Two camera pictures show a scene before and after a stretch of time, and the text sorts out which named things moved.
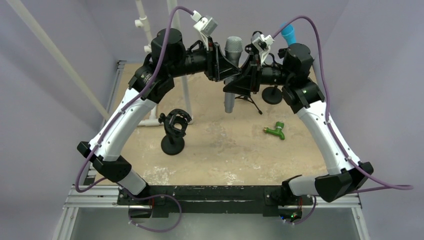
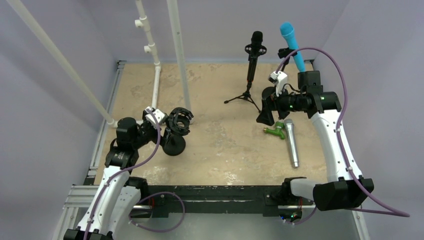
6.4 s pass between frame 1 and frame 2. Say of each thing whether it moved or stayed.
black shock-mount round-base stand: stayed
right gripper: moved
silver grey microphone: moved
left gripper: moved
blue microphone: stayed
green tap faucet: stayed
